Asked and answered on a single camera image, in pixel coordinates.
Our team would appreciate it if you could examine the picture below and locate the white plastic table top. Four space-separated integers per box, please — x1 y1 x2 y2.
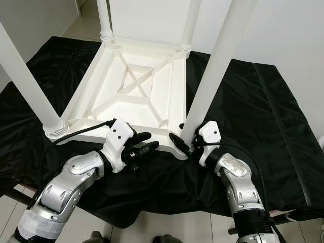
48 38 189 160

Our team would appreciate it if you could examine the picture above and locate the white plastic table leg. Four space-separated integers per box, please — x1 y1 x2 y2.
0 23 69 140
181 0 260 142
96 0 114 42
177 0 203 52

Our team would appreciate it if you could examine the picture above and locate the black cloth table cover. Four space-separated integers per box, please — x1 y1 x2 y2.
0 35 324 223

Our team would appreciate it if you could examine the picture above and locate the grey robot right foot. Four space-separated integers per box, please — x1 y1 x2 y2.
152 234 178 243

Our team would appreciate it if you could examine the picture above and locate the grey robot foot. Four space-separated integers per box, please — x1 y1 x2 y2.
89 231 106 243
152 234 178 243

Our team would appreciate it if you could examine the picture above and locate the grey robot left foot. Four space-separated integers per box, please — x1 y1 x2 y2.
89 231 106 243

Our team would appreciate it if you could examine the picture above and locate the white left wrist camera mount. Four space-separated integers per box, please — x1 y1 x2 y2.
105 119 138 174

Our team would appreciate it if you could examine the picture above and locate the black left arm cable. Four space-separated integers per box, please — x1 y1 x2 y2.
30 119 117 203

